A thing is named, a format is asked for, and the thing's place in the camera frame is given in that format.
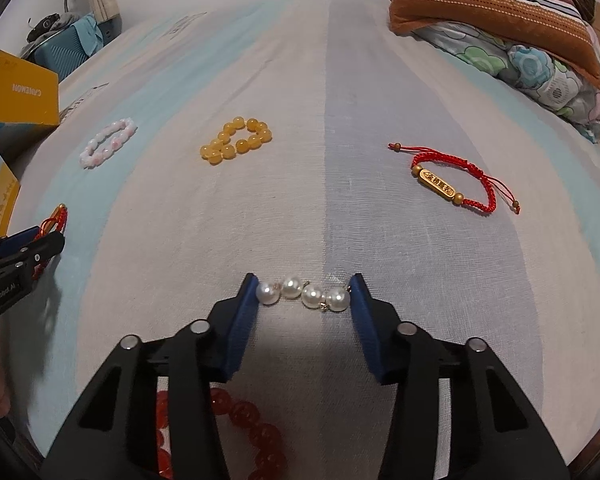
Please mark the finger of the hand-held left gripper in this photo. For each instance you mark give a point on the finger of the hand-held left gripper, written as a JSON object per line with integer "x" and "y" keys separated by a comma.
{"x": 22, "y": 236}
{"x": 45, "y": 247}

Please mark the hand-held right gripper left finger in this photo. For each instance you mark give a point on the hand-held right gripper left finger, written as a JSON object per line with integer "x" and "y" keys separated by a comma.
{"x": 242, "y": 320}

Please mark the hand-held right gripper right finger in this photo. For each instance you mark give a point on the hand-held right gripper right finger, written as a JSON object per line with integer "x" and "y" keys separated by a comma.
{"x": 367, "y": 330}

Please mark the yellow white cardboard box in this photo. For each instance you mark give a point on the yellow white cardboard box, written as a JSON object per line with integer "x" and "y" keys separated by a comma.
{"x": 25, "y": 95}

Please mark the striped bed sheet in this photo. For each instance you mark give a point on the striped bed sheet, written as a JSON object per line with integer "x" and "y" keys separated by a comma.
{"x": 300, "y": 200}

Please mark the teal suitcase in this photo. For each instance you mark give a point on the teal suitcase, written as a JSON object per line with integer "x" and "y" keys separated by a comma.
{"x": 60, "y": 55}

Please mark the black object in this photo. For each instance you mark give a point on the black object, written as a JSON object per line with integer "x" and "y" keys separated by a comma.
{"x": 45, "y": 25}

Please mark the teal cloth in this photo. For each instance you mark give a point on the teal cloth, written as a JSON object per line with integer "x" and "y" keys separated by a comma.
{"x": 89, "y": 30}

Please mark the floral quilt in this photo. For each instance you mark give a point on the floral quilt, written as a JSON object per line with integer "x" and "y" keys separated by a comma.
{"x": 530, "y": 65}

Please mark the striped folded cloth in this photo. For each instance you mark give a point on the striped folded cloth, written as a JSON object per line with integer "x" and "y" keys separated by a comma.
{"x": 480, "y": 5}

